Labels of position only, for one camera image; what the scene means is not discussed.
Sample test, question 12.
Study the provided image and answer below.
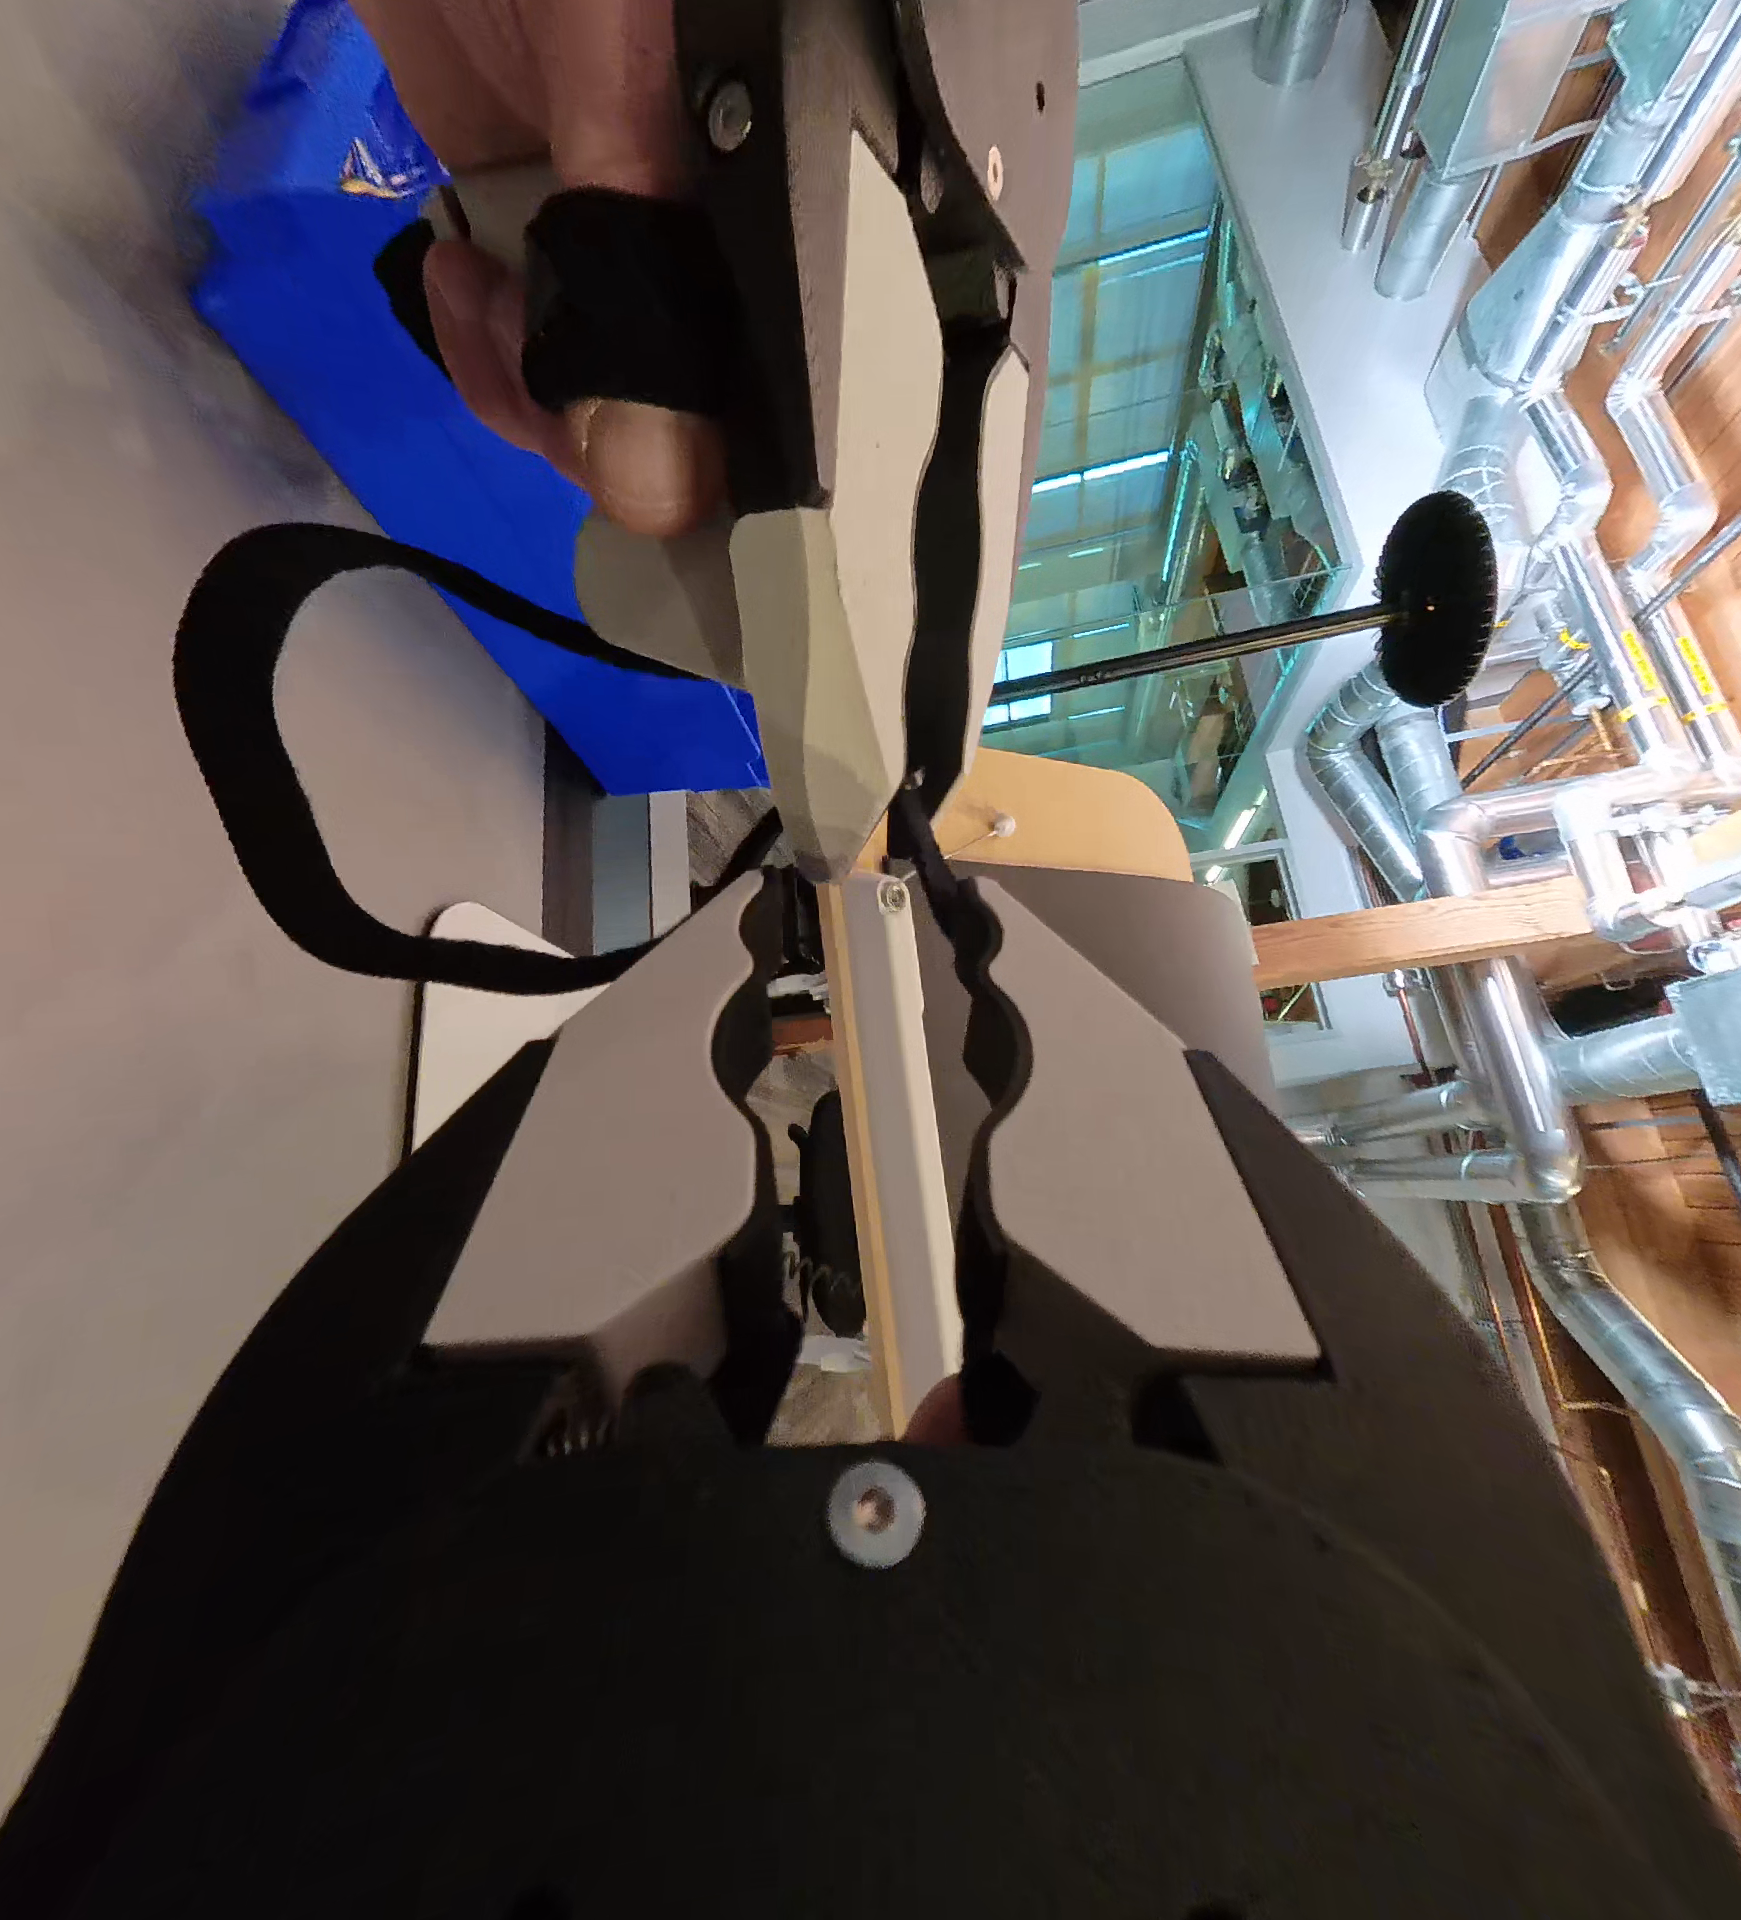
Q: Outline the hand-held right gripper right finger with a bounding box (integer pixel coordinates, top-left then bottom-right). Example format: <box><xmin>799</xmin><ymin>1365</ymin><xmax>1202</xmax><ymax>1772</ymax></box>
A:
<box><xmin>908</xmin><ymin>870</ymin><xmax>1337</xmax><ymax>1451</ymax></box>

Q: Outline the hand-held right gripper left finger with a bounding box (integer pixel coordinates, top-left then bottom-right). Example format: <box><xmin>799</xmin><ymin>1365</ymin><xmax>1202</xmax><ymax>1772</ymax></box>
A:
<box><xmin>420</xmin><ymin>870</ymin><xmax>796</xmax><ymax>1451</ymax></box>

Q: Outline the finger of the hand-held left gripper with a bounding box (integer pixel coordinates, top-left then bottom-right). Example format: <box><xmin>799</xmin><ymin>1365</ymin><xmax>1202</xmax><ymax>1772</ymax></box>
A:
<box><xmin>726</xmin><ymin>127</ymin><xmax>951</xmax><ymax>889</ymax></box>
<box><xmin>902</xmin><ymin>333</ymin><xmax>1038</xmax><ymax>820</ymax></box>

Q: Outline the black fabric strap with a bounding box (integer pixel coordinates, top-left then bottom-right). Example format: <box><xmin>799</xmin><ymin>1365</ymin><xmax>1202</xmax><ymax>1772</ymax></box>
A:
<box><xmin>173</xmin><ymin>523</ymin><xmax>1000</xmax><ymax>1000</ymax></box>

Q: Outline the person's left hand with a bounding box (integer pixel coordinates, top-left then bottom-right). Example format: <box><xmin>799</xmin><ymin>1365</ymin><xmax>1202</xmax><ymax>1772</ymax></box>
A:
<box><xmin>353</xmin><ymin>0</ymin><xmax>735</xmax><ymax>547</ymax></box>

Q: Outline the white display stand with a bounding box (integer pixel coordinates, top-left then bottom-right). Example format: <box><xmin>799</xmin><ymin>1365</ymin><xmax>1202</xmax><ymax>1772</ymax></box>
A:
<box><xmin>408</xmin><ymin>746</ymin><xmax>1275</xmax><ymax>1434</ymax></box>

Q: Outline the black pole stand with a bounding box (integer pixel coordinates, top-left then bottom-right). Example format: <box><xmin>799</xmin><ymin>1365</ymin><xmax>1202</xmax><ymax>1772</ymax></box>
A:
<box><xmin>991</xmin><ymin>486</ymin><xmax>1503</xmax><ymax>709</ymax></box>

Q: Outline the blue plastic bin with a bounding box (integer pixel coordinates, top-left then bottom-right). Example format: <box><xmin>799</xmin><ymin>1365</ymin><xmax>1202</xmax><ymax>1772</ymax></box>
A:
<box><xmin>192</xmin><ymin>0</ymin><xmax>771</xmax><ymax>799</ymax></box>

